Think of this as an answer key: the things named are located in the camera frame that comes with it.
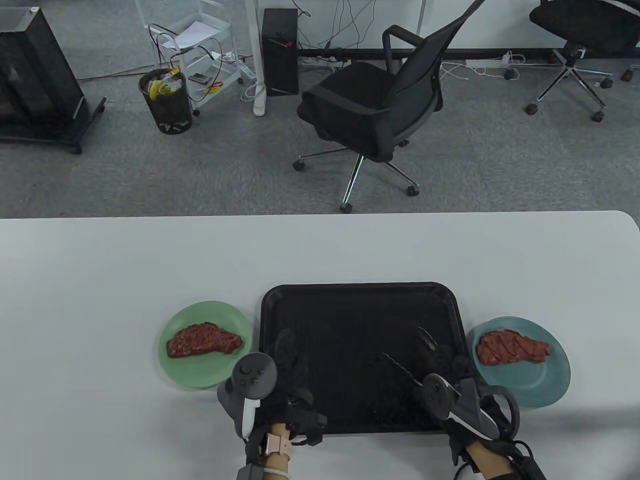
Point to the green plate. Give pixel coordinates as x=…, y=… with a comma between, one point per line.
x=200, y=312

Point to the marbled red steak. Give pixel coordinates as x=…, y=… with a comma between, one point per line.
x=205, y=341

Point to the black computer tower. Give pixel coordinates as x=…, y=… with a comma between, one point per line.
x=280, y=55

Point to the white wrist band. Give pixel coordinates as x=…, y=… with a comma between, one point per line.
x=276, y=471

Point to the black mesh office chair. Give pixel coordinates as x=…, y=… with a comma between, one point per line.
x=585, y=25

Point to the person's left forearm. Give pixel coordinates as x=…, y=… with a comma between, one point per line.
x=279, y=427

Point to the white power strip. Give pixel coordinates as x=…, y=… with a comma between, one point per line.
x=487, y=62

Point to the black mesh trash bin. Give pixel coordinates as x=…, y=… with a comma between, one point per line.
x=167, y=112

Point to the person's right hand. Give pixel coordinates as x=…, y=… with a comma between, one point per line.
x=455, y=365

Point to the pink wrist watch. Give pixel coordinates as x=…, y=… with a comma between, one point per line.
x=279, y=444

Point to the black phone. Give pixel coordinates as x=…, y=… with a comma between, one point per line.
x=200, y=78

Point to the grill-marked red steak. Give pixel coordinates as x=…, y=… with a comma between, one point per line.
x=512, y=347

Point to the white paper sheet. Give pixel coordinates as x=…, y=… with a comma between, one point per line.
x=196, y=34

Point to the person's right forearm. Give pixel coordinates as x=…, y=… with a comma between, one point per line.
x=487, y=462

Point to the black armrest office chair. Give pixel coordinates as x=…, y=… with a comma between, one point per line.
x=350, y=105

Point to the black wheeled cabinet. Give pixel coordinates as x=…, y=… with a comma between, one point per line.
x=35, y=75

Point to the person's left hand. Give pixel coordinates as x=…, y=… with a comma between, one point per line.
x=290, y=370

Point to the black textured tray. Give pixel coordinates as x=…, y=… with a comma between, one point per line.
x=350, y=325

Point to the yellow banana peel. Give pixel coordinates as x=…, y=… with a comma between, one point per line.
x=159, y=90

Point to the teal blue plate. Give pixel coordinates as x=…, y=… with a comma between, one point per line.
x=545, y=382

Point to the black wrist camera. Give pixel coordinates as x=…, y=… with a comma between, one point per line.
x=457, y=442
x=310, y=420

